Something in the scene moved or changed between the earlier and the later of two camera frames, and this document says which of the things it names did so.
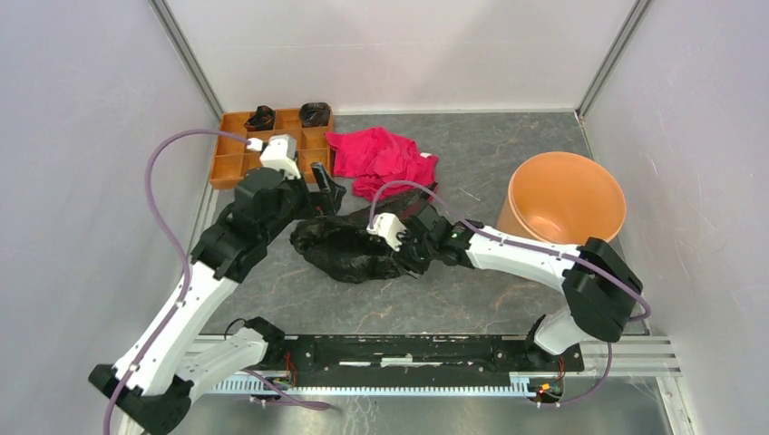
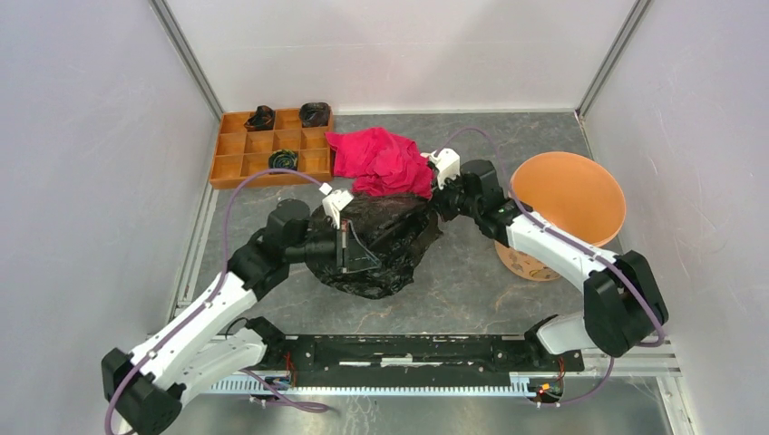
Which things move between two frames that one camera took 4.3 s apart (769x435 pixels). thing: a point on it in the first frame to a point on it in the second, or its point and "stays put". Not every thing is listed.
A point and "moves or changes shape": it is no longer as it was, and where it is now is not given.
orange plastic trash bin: [562, 197] stays put
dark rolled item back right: [315, 114] stays put
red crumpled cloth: [374, 157] stays put
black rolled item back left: [262, 120] stays put
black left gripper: [326, 201] to [351, 255]
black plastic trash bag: [342, 246] moves or changes shape
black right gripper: [417, 268] to [439, 199]
